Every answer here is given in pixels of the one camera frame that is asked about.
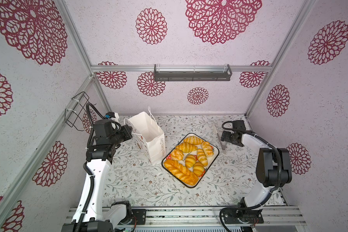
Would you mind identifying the white slotted serving tongs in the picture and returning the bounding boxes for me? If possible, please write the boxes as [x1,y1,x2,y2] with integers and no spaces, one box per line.
[212,124,227,151]

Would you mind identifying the white paper gift bag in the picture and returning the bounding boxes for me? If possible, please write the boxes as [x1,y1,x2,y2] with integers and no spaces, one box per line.
[124,107,166,165]

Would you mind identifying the small fake bread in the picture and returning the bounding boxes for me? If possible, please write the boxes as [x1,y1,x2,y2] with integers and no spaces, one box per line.
[201,141,214,157]

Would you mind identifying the oblong striped fake bread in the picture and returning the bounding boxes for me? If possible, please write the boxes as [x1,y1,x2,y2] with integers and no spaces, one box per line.
[196,149,208,167]

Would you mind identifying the striped fake bun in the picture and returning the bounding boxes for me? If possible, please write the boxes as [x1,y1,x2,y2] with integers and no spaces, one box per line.
[193,161,205,177]
[185,155,197,168]

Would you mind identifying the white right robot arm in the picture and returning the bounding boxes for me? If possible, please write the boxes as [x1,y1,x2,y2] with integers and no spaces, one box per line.
[219,120,293,232]

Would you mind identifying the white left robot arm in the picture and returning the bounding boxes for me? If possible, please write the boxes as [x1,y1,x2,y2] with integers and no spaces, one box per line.
[61,103,133,232]

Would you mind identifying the top fake croissant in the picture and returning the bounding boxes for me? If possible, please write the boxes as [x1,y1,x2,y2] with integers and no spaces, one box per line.
[183,135,204,146]

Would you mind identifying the fake croissant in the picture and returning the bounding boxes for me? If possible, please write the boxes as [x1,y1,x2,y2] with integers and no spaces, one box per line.
[176,142,198,153]
[183,135,204,146]

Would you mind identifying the middle fake croissant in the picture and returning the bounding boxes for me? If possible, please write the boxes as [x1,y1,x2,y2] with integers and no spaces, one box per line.
[176,142,198,153]

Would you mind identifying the left round fake bun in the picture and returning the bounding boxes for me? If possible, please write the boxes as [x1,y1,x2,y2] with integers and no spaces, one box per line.
[170,148,184,161]

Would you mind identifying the long braided fake bread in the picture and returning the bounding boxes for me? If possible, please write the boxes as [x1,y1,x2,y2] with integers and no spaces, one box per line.
[163,159,198,186]

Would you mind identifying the strawberry print rectangular tray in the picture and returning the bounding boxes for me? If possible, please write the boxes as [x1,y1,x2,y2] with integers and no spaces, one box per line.
[161,133,219,188]

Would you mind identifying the black overhead light bar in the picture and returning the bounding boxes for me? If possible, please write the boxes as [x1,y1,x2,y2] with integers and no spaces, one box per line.
[153,65,233,82]

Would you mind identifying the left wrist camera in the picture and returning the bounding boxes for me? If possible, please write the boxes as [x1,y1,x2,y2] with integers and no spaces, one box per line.
[105,112,119,122]

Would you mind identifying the black wire wall basket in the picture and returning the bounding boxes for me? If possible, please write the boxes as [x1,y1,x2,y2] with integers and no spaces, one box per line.
[64,91,90,131]

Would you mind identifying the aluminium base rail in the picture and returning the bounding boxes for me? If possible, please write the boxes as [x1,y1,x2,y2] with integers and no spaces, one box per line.
[63,205,308,232]

